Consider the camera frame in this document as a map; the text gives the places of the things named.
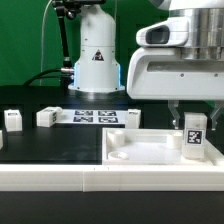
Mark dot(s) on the white square tabletop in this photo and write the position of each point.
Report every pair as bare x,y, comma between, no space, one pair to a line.
122,146

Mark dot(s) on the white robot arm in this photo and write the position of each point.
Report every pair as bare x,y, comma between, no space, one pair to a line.
96,70

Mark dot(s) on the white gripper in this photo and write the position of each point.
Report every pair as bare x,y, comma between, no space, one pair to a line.
179,59

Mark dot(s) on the white L-shaped obstacle fence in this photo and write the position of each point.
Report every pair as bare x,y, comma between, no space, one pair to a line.
100,178

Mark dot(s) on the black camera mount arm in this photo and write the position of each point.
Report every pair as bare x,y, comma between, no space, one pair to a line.
69,9

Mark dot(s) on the AprilTag marker sheet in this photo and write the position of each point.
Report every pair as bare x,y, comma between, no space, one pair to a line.
111,117

